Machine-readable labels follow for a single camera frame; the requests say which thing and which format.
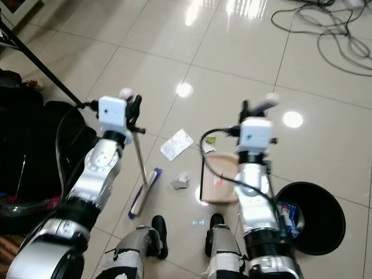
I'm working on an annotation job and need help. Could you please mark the broom with purple brush head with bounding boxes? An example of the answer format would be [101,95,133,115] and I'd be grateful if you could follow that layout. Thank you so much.
[120,87,163,221]

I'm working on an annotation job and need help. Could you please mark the beige plastic dustpan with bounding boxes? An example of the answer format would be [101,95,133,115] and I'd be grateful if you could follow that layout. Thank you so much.
[200,92,281,205]

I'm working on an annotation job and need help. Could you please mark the white flat plastic wrapper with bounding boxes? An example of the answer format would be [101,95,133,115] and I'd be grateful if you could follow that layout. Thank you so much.
[159,128,195,162]

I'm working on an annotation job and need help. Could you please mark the small green yellow wrapper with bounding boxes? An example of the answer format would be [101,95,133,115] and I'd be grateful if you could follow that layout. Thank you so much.
[202,136,218,153]

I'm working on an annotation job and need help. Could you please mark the crumpled white paper ball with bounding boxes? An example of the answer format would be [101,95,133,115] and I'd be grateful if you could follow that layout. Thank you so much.
[171,172,192,191]

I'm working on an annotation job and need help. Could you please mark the black metal table leg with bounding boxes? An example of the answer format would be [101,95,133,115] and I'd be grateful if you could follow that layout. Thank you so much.
[0,0,87,109]

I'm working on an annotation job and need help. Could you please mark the large black fabric bag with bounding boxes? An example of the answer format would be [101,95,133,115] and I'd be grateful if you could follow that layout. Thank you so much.
[0,69,101,199]

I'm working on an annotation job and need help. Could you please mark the blue wrapper in bin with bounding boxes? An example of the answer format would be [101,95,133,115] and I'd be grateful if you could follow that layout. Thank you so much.
[278,200,304,236]

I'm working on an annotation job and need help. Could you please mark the black round trash bin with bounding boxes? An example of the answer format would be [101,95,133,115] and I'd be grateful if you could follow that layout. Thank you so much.
[274,181,346,257]

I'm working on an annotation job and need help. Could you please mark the robot left leg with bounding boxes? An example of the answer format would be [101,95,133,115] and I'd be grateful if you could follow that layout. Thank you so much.
[100,214,170,279]

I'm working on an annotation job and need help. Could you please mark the robot leg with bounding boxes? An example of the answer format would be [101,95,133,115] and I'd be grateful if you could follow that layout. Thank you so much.
[205,213,255,279]
[100,214,170,279]

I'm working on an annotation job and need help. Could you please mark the robot right leg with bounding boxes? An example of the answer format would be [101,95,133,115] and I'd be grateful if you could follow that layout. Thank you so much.
[205,213,255,279]

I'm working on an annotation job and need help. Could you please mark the black and magenta vacuum cleaner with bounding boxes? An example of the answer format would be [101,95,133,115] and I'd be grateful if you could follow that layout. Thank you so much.
[0,194,62,234]

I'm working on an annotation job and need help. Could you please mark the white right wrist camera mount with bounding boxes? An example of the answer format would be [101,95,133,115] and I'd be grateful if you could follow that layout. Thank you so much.
[238,117,275,154]

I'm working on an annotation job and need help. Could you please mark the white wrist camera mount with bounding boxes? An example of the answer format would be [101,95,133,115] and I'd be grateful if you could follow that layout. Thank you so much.
[98,96,132,144]
[238,117,275,154]

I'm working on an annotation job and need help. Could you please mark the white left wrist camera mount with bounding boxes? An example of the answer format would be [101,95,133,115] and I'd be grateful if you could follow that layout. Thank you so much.
[98,96,132,144]

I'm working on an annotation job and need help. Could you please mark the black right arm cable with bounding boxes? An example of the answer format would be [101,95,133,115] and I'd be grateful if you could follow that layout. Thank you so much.
[200,127,280,204]

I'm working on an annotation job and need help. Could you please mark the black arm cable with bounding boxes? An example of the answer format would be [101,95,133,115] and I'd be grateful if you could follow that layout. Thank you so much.
[200,127,280,204]
[54,100,101,198]

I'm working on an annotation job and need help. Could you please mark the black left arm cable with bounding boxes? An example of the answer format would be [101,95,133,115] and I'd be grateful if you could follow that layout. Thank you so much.
[54,100,101,198]

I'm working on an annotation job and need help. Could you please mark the tangled black floor cables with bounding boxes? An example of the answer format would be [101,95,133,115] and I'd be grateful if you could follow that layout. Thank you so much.
[270,0,372,77]

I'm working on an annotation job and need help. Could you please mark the brown wooden slatted frame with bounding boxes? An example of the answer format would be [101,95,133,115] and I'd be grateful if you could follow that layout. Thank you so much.
[0,220,33,279]

